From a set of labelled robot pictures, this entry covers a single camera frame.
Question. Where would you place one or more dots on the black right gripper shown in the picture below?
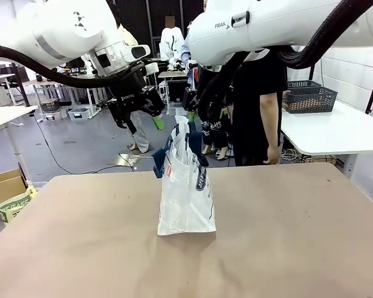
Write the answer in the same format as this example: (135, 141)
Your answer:
(190, 101)

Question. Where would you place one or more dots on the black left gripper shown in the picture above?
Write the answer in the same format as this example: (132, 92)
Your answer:
(127, 93)

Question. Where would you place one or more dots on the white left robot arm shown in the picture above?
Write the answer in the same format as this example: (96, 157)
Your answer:
(65, 28)

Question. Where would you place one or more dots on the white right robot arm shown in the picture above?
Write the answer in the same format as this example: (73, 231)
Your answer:
(267, 21)

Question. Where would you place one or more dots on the person's right forearm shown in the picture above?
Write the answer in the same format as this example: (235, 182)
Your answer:
(270, 121)

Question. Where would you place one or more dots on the green and white paper bag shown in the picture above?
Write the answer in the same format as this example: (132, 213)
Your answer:
(14, 206)

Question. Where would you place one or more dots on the person's right hand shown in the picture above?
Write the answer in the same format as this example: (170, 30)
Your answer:
(272, 155)

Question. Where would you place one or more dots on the person's left hand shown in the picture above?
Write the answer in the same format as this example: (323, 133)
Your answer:
(285, 97)

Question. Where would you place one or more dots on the mannequin in printed black skirt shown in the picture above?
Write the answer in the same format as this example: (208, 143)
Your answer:
(217, 127)

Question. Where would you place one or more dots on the white plastic storage crate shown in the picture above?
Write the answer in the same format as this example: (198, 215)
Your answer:
(80, 113)

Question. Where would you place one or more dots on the figure in white clothes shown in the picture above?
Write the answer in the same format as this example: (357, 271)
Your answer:
(171, 43)

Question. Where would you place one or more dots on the dark storage box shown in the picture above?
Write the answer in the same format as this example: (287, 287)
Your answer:
(49, 105)

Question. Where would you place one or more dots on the person in black t-shirt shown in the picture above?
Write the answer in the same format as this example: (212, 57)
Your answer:
(255, 77)

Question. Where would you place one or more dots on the white table with leg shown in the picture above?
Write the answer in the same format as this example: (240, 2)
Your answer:
(3, 116)

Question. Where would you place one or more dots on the brown cardboard box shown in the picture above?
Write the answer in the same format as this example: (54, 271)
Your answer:
(3, 189)

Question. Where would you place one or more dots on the large white side table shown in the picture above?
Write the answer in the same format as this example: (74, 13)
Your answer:
(329, 130)

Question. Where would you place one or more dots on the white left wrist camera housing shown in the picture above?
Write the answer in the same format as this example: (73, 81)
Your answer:
(136, 52)

